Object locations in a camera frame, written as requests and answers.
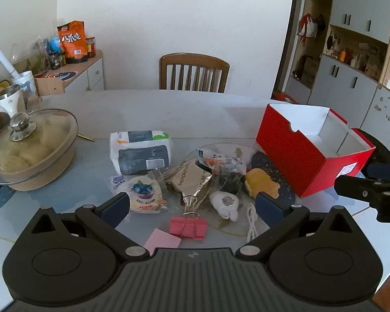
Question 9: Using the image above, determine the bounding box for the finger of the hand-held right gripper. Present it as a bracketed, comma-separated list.
[334, 175, 390, 222]
[366, 162, 390, 181]

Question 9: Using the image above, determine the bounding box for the white cable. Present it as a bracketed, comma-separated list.
[246, 203, 264, 243]

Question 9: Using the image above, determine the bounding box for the fish print snack packet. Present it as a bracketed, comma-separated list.
[195, 146, 257, 183]

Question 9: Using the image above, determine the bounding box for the black padded jacket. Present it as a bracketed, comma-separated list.
[357, 128, 390, 170]

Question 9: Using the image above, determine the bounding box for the red white hanging bag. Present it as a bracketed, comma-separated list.
[298, 13, 319, 38]

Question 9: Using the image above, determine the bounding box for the pink binder clip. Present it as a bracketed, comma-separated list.
[170, 211, 207, 242]

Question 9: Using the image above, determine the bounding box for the blueberry print snack packet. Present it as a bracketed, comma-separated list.
[110, 175, 169, 215]

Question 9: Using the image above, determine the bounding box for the pink sticky note pad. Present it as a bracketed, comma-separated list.
[143, 228, 182, 255]

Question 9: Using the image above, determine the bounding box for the gold foil packet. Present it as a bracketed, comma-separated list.
[165, 161, 213, 213]

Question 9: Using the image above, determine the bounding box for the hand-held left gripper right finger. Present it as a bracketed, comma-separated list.
[236, 192, 358, 262]

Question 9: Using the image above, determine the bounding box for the glass pot lid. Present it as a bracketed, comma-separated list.
[0, 109, 79, 186]

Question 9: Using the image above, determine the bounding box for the orange snack bag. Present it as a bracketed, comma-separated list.
[57, 20, 88, 64]

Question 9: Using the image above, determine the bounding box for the white metal-rimmed cup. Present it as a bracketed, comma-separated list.
[0, 84, 27, 118]

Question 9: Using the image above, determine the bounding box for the white plush toy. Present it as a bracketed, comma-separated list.
[210, 190, 239, 222]

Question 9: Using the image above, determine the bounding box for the dark clear plastic packet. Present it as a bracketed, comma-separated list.
[214, 171, 248, 199]

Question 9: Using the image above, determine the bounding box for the white wall cabinet unit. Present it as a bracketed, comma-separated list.
[284, 0, 390, 144]

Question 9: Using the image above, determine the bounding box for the white sideboard cabinet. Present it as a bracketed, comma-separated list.
[34, 50, 105, 96]

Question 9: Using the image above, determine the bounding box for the white mug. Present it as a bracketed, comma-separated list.
[11, 71, 38, 105]

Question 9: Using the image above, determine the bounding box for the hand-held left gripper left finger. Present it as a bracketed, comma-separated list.
[30, 192, 150, 262]

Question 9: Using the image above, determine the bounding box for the white marble desktop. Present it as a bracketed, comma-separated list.
[0, 89, 390, 267]

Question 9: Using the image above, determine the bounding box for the wooden chair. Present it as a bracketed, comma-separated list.
[159, 54, 230, 93]

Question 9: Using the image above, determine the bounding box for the red cardboard box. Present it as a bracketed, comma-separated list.
[255, 103, 376, 199]

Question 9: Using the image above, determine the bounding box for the dark blue speckled mat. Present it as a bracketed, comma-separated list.
[247, 151, 296, 204]

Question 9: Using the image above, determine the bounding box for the white grey tissue pack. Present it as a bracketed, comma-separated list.
[109, 130, 173, 175]

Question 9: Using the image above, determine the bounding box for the yellow plush toy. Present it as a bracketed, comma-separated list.
[244, 168, 281, 199]

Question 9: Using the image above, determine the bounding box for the clear plastic bag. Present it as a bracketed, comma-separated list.
[11, 36, 49, 75]

